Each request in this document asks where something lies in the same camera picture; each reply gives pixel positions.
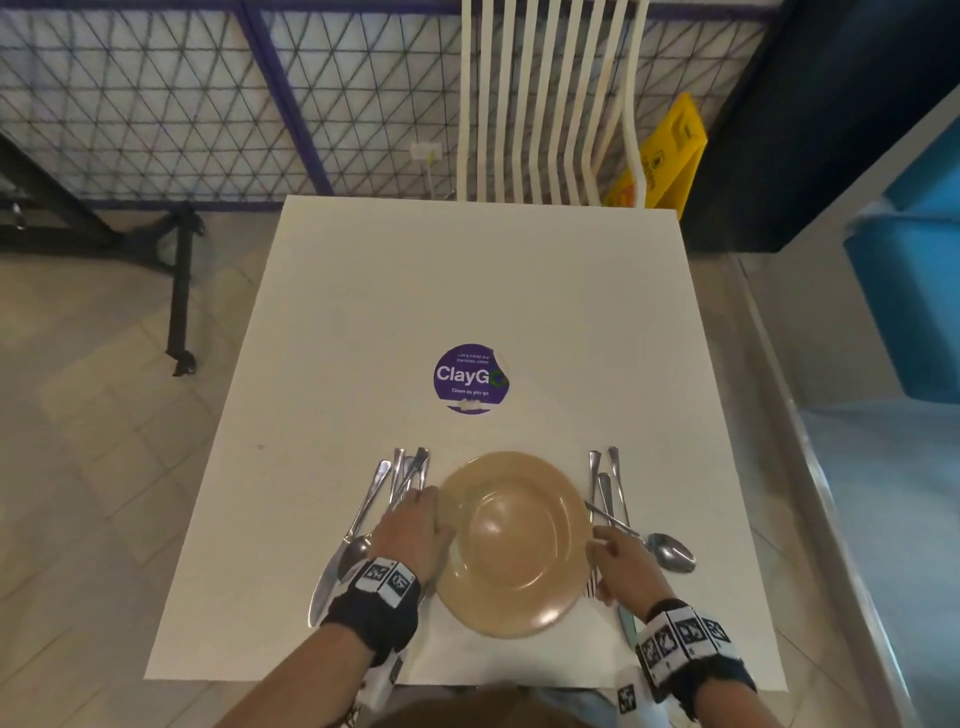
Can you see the person's left hand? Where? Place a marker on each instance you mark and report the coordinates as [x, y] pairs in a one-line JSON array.
[[405, 536]]

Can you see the beige round plate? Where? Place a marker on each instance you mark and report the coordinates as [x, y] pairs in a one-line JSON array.
[[517, 544]]

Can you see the person's left fingers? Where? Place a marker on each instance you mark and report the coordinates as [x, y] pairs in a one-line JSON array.
[[433, 510]]

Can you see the person's right forearm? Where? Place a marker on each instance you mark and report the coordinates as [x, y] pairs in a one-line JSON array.
[[739, 709]]

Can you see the person's left forearm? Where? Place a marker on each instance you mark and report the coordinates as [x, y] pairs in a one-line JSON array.
[[315, 682]]

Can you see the white bench frame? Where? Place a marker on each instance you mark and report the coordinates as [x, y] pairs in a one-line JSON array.
[[817, 480]]

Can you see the person's right hand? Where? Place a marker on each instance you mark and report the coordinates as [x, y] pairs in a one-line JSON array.
[[630, 570]]

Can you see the yellow floor sign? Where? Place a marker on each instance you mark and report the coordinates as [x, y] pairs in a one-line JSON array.
[[664, 161]]

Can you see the black metal stand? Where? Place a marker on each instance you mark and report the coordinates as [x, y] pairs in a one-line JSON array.
[[176, 292]]

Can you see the person's right fingers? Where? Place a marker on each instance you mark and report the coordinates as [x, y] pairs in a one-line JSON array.
[[604, 547]]

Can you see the silver fork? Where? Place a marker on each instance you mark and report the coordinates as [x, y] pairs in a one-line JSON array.
[[594, 476], [604, 499], [410, 466], [420, 469]]

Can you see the purple round sticker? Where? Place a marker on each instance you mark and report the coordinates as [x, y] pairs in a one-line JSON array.
[[470, 377]]

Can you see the black marker wristband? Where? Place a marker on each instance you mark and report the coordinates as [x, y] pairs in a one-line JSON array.
[[690, 649], [375, 604]]

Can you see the silver spoon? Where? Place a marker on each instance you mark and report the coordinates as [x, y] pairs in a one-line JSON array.
[[354, 555], [670, 553]]

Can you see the white wall outlet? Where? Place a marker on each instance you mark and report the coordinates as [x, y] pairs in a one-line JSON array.
[[424, 152]]

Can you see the white slatted chair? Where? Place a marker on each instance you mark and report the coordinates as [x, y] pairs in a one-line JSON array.
[[551, 97]]

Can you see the blue seat cushion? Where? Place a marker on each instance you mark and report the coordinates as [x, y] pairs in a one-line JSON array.
[[911, 270]]

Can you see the silver table knife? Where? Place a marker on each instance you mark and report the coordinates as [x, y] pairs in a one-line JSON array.
[[616, 480], [352, 529]]

